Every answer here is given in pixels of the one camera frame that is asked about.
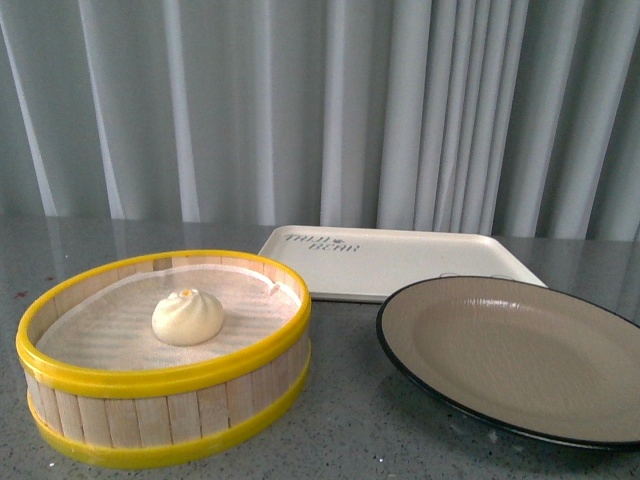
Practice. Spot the white steamed bun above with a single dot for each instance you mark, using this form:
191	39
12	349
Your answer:
188	317

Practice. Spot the beige plate with black rim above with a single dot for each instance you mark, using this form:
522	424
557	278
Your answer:
524	358

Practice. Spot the cream rectangular serving tray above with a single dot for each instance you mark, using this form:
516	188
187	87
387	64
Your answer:
368	265

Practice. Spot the yellow-rimmed wooden steamer basket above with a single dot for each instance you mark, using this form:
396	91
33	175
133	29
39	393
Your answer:
167	416

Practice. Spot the white mesh steamer liner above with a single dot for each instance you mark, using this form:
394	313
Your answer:
112	329

